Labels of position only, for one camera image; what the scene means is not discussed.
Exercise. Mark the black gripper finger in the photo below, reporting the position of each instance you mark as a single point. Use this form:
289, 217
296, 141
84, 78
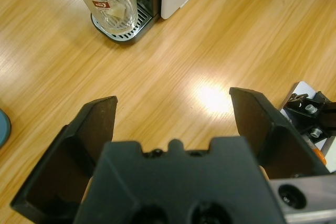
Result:
267, 134
86, 134

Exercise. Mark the small white paper scrap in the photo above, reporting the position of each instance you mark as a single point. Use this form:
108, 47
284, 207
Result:
118, 11

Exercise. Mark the teal plastic tray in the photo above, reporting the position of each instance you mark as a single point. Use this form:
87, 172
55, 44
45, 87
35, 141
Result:
4, 129

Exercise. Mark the metal bracket with bolts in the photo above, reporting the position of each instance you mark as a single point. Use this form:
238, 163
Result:
304, 87

